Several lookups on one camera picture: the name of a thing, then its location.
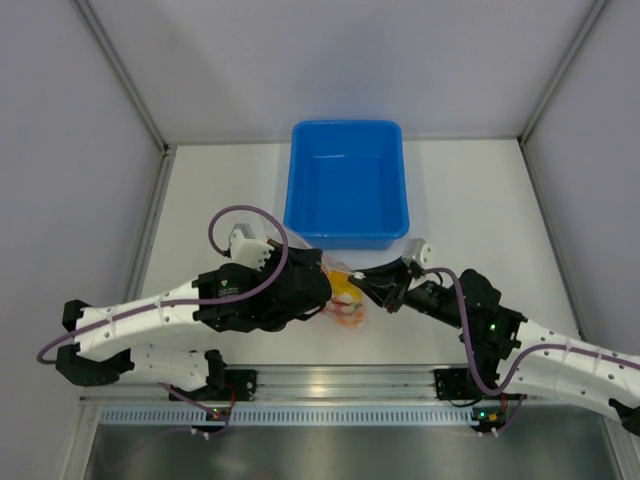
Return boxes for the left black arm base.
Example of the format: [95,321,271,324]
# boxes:
[172,369,258,403]

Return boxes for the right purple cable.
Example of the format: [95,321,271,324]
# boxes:
[419,267,640,397]

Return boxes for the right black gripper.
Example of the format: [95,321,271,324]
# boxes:
[349,256,468,329]

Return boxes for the aluminium rail frame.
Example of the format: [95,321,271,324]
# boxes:
[79,363,624,402]

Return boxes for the right aluminium corner post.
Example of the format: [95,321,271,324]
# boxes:
[517,0,612,146]

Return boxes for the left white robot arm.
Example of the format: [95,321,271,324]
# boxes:
[54,245,331,400]

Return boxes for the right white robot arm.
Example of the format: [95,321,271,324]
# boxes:
[349,259,639,435]

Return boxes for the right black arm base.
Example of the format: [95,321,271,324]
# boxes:
[433,367,486,401]

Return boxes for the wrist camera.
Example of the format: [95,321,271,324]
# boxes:
[229,223,273,270]
[402,238,435,273]

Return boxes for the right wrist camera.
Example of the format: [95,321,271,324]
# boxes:
[402,238,435,273]

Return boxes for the clear zip top bag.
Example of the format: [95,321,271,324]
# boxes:
[249,219,374,331]

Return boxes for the left aluminium corner post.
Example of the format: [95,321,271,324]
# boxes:
[70,0,169,153]

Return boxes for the yellow fake fruit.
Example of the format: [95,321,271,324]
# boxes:
[328,270,362,304]

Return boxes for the aluminium corner post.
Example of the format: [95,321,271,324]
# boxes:
[70,0,169,153]
[517,0,612,146]

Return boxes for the slotted cable duct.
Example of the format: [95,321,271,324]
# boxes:
[100,405,501,427]

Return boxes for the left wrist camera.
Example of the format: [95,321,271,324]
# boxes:
[229,223,273,270]

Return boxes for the blue plastic bin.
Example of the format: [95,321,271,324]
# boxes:
[283,120,410,250]

